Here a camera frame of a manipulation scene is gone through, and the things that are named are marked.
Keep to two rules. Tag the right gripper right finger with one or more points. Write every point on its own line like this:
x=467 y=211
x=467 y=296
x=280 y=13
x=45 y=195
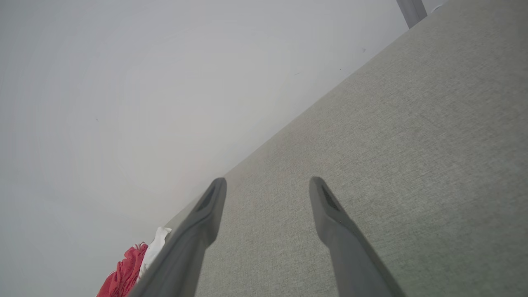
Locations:
x=346 y=251

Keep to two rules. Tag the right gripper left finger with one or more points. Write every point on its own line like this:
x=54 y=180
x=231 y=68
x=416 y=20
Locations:
x=194 y=235

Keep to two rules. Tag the red white-trimmed jersey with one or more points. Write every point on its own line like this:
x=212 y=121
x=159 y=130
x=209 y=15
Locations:
x=123 y=274

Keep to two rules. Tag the grey metal leg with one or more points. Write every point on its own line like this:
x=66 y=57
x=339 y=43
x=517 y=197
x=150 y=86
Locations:
x=411 y=11

